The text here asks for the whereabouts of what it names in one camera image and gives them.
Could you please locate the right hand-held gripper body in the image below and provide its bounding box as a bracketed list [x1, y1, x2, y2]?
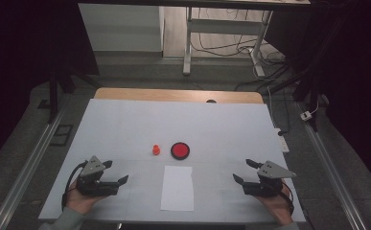
[242, 160, 297, 198]

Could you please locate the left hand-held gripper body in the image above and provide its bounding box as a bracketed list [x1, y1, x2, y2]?
[75, 155, 121, 197]

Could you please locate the round red ink pad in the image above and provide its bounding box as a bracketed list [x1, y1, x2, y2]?
[170, 142, 191, 161]

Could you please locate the person's left hand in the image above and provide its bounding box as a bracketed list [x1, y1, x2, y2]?
[65, 180, 110, 216]

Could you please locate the person's right hand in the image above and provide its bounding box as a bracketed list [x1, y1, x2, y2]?
[254, 180, 294, 226]

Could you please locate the white power strip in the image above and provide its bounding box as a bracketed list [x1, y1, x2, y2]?
[274, 127, 290, 153]

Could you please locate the white paper sheet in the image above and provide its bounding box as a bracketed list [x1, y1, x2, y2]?
[159, 165, 195, 212]

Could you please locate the large white table cover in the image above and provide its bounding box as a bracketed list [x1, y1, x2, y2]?
[38, 98, 307, 223]

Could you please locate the black stand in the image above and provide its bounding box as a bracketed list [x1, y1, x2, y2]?
[268, 60, 322, 132]
[47, 60, 102, 125]

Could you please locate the dark curtain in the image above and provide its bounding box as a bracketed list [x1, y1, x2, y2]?
[0, 0, 100, 175]
[264, 0, 371, 196]

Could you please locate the white cabinet panel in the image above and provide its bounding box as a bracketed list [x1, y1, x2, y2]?
[78, 3, 165, 53]

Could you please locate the white desk with metal legs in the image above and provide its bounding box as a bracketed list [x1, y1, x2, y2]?
[77, 0, 312, 79]

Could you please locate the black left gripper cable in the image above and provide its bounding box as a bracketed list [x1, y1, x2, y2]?
[61, 160, 88, 212]

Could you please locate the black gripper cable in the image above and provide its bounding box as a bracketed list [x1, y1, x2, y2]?
[281, 181, 296, 216]
[61, 160, 88, 212]

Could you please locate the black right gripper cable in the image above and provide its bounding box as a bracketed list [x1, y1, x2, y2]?
[281, 181, 296, 216]

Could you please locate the metal floor rail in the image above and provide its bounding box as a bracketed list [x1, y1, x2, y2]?
[296, 102, 368, 230]
[0, 95, 70, 230]

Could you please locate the tangle of black floor cables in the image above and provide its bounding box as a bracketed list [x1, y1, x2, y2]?
[191, 8, 290, 92]

